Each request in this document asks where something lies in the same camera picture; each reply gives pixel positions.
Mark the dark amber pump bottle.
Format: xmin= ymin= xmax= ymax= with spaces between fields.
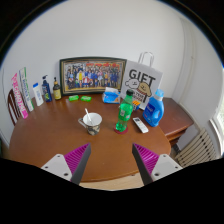
xmin=52 ymin=77 xmax=63 ymax=101

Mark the green and white long box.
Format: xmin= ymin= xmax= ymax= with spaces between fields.
xmin=18 ymin=67 xmax=35 ymax=113

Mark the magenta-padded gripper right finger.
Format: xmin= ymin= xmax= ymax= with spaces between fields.
xmin=131 ymin=143 xmax=184 ymax=186

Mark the white radiator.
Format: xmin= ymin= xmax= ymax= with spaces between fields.
xmin=174 ymin=128 xmax=219 ymax=169

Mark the white spoon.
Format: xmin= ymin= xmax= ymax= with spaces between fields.
xmin=84 ymin=107 xmax=94 ymax=125

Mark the blue detergent bottle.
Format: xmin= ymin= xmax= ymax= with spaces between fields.
xmin=142 ymin=88 xmax=166 ymax=128

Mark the white paper gift bag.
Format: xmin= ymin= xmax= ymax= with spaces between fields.
xmin=119 ymin=51 xmax=164 ymax=111

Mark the white remote control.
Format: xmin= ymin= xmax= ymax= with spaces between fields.
xmin=132 ymin=117 xmax=150 ymax=134

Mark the green plastic drink bottle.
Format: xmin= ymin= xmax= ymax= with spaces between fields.
xmin=115 ymin=88 xmax=135 ymax=133

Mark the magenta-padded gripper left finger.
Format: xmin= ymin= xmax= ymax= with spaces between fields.
xmin=41 ymin=143 xmax=92 ymax=186

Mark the framed group photo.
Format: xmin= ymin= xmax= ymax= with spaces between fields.
xmin=59 ymin=56 xmax=128 ymax=97

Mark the dark blue pump bottle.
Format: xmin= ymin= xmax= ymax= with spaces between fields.
xmin=41 ymin=74 xmax=53 ymax=103

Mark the blue tissue pack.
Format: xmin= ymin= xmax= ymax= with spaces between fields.
xmin=101 ymin=87 xmax=121 ymax=105

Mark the pink and white long box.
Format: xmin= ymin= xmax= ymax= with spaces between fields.
xmin=10 ymin=72 xmax=29 ymax=120

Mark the colourful puzzle cube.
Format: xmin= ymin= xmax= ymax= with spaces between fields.
xmin=132 ymin=99 xmax=141 ymax=111

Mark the white window frame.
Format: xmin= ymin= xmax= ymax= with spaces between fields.
xmin=209 ymin=96 xmax=224 ymax=138

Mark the brown wooden side cabinet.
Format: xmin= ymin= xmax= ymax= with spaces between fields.
xmin=159 ymin=97 xmax=195 ymax=148

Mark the white tube with blue label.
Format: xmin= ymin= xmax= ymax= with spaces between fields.
xmin=32 ymin=82 xmax=45 ymax=107

